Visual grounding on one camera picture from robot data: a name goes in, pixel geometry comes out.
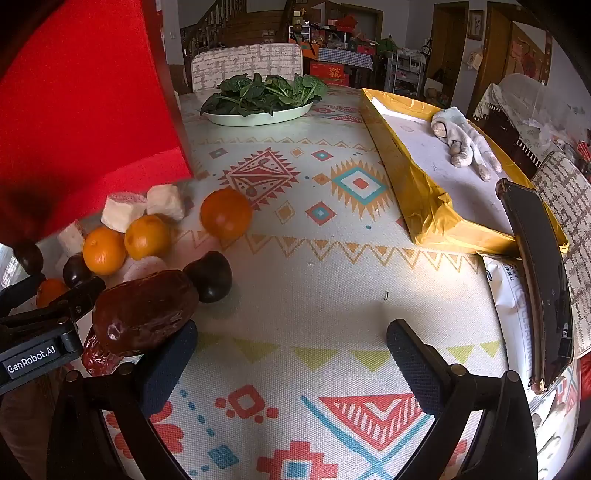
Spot golden cardboard box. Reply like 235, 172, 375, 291
360, 88, 570, 254

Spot furniture with white lace cover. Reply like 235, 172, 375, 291
466, 74, 591, 167

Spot white oval plate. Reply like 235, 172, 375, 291
203, 100, 315, 127

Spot wooden staircase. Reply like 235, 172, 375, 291
180, 0, 291, 49

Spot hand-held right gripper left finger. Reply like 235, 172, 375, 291
46, 318, 199, 480

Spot black smartphone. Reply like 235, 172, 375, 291
495, 179, 575, 394

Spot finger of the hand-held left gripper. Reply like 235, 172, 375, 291
0, 273, 107, 329

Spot green spinach leaves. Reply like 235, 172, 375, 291
200, 73, 329, 116

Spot white printed packet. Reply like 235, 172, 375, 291
480, 253, 583, 407

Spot small dried red date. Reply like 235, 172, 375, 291
81, 330, 123, 377

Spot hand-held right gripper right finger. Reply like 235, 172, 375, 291
385, 318, 539, 480

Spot dark plum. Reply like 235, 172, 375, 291
14, 241, 44, 274
184, 251, 233, 304
62, 255, 93, 288

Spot table with blue checked cloth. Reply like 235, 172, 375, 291
318, 47, 374, 71

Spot red gift box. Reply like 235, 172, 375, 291
309, 62, 352, 86

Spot patterned chair back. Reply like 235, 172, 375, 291
191, 42, 304, 93

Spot metal storage rack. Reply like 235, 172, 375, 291
385, 48, 432, 97

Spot wooden door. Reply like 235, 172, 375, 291
485, 7, 552, 93

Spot orange mandarin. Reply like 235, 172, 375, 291
124, 215, 171, 260
36, 278, 70, 309
200, 187, 254, 241
83, 227, 127, 276

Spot large dried red date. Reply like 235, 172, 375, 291
91, 270, 200, 357

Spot white dragon fruit piece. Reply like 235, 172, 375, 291
122, 256, 168, 283
100, 191, 147, 233
146, 184, 186, 222
58, 220, 86, 257

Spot chair with patterned cover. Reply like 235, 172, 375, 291
531, 151, 591, 356

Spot red cardboard box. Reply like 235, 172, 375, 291
0, 0, 194, 245

